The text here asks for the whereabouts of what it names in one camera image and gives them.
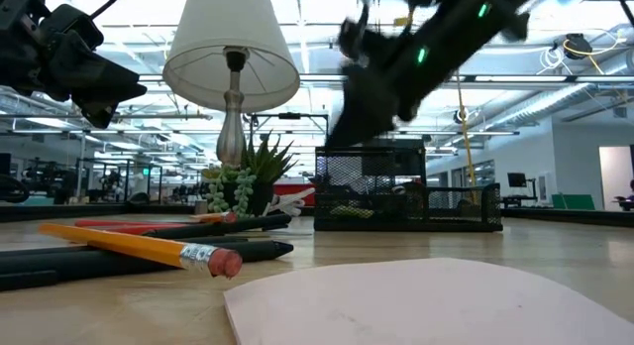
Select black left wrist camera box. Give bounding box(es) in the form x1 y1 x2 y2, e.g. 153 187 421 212
38 2 105 52

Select black aluminium rig frame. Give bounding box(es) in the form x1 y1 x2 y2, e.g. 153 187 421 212
0 201 634 229

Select black ceiling cable reel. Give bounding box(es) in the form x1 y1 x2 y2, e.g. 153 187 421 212
563 32 594 61

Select white lamp cord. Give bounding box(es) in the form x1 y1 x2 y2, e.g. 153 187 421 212
265 185 317 218

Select black mesh desk organizer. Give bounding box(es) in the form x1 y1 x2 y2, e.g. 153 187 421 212
313 138 504 233

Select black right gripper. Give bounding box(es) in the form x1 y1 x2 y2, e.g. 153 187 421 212
324 5 422 149

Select green background board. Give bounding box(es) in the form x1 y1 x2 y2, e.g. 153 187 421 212
551 192 596 211

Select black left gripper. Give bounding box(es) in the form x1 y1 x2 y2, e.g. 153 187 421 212
0 0 149 131

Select red handled scissors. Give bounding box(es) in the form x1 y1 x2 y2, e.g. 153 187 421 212
73 218 199 236

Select potted green succulent plant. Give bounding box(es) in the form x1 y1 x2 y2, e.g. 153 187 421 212
200 130 299 226

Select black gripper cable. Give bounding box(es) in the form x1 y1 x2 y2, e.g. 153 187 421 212
90 0 129 20

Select table lamp with white shade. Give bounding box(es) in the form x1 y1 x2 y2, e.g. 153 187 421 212
161 0 301 168

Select yellow-green highlighter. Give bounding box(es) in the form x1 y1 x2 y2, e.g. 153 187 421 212
328 204 376 220

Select yellow hanging cable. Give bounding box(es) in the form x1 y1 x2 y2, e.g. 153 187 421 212
454 71 477 205

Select black pen with scale print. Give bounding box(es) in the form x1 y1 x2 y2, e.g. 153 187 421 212
0 239 295 292

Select red background panel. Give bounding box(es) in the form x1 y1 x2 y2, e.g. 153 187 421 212
273 182 317 208

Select background robot workstation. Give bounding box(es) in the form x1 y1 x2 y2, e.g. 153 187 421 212
19 156 164 206

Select pink sticky note pad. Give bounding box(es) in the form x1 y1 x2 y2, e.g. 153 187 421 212
222 257 634 345

